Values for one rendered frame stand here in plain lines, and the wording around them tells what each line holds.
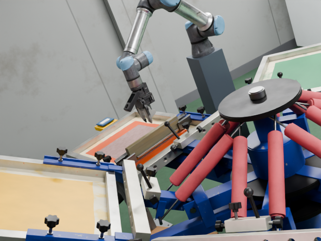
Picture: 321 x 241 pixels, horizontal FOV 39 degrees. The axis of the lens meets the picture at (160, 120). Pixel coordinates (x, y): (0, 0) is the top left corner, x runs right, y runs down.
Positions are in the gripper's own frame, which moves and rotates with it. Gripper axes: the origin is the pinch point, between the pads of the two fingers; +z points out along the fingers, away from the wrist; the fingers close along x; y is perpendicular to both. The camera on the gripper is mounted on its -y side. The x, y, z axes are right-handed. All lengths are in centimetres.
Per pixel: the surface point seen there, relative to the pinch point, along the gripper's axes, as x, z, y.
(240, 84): 196, 111, 252
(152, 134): -1.3, 7.5, -1.0
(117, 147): 32.0, 16.8, -7.7
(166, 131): -1.4, 10.8, 8.3
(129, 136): 34.7, 16.7, 4.0
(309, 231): -129, -4, -40
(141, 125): 39.3, 16.7, 17.2
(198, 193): -70, 8, -30
